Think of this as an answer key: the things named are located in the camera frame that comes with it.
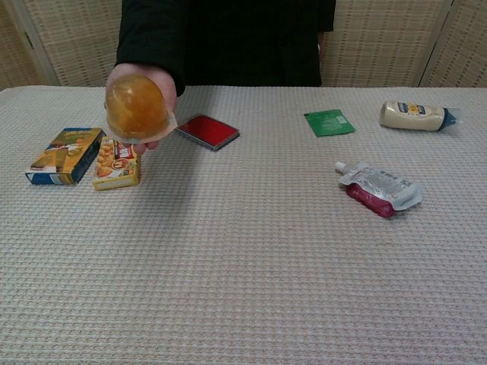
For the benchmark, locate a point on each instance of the person's right hand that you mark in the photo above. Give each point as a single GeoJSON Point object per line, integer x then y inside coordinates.
{"type": "Point", "coordinates": [169, 85]}

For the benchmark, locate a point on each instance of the person's left hand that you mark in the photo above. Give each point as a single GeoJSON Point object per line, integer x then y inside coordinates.
{"type": "Point", "coordinates": [322, 45]}

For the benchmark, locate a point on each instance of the orange jelly cup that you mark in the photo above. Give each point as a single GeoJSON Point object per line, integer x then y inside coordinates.
{"type": "Point", "coordinates": [133, 104]}

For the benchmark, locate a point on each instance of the red case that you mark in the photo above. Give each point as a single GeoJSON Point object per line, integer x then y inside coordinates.
{"type": "Point", "coordinates": [207, 131]}

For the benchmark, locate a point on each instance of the yellow snack box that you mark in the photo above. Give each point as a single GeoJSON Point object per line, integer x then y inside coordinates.
{"type": "Point", "coordinates": [116, 169]}

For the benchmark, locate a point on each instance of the blue snack box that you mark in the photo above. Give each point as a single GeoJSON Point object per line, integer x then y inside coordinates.
{"type": "Point", "coordinates": [62, 156]}

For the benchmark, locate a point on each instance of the person's black-sleeved right arm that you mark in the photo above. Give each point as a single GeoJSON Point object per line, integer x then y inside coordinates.
{"type": "Point", "coordinates": [152, 34]}

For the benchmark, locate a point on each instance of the beige woven folding screen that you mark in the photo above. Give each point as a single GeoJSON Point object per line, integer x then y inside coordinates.
{"type": "Point", "coordinates": [380, 42]}

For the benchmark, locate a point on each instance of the person's black-clothed torso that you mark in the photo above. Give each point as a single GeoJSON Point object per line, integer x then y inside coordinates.
{"type": "Point", "coordinates": [251, 42]}

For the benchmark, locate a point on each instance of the green sachet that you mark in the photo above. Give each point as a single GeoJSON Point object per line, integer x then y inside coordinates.
{"type": "Point", "coordinates": [329, 122]}

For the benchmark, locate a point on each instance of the mayonnaise squeeze bottle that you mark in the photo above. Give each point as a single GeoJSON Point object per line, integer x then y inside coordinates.
{"type": "Point", "coordinates": [411, 116]}

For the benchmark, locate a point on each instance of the silver red spout pouch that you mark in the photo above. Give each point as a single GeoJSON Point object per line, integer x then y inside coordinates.
{"type": "Point", "coordinates": [380, 188]}

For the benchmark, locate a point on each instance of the white woven tablecloth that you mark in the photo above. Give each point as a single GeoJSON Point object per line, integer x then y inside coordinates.
{"type": "Point", "coordinates": [243, 266]}

